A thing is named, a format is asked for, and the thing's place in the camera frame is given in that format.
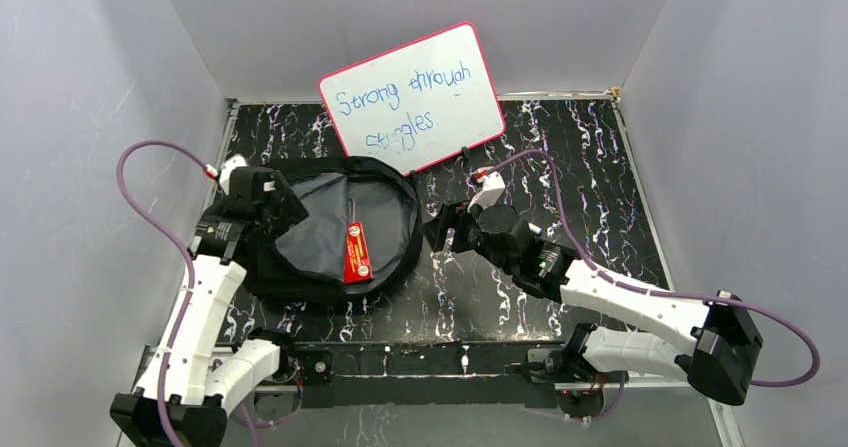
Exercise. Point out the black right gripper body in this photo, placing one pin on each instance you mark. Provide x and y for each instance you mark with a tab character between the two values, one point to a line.
467	235

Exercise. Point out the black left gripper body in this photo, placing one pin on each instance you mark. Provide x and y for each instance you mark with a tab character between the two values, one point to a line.
279	205

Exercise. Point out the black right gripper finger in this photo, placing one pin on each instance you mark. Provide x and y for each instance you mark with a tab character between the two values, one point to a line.
445	218
438	239

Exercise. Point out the black student backpack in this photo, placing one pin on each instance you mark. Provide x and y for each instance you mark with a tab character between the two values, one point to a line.
307	262

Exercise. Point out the red Treehouse book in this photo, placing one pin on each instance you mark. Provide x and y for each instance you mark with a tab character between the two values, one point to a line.
357	265

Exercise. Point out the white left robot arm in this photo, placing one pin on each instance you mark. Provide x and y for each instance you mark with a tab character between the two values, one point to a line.
183	398

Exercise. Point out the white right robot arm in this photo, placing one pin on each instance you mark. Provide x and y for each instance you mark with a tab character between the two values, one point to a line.
711	344

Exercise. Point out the pink framed whiteboard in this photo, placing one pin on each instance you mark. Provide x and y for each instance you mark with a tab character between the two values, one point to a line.
418	104

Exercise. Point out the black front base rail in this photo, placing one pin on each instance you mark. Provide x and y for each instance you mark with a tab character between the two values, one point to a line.
529	374

